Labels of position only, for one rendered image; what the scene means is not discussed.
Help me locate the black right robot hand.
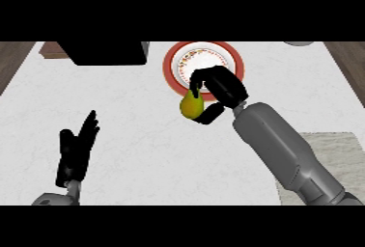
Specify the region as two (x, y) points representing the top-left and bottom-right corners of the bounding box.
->
(188, 65), (252, 125)

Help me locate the black box appliance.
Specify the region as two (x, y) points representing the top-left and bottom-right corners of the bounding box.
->
(57, 41), (151, 67)

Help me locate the red-rimmed white plate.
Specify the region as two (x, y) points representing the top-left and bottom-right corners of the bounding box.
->
(162, 41), (247, 98)

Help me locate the brown wooden board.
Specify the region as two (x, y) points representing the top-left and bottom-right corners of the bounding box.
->
(37, 41), (71, 60)

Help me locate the yellow-green pear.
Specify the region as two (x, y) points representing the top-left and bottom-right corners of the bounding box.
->
(179, 89), (207, 121)

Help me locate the pale grey round object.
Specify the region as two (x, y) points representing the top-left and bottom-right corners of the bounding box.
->
(283, 41), (317, 47)

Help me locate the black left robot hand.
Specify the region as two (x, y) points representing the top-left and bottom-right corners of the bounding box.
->
(55, 109), (102, 189)

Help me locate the beige placemat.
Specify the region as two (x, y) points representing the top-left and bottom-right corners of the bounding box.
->
(275, 130), (365, 206)

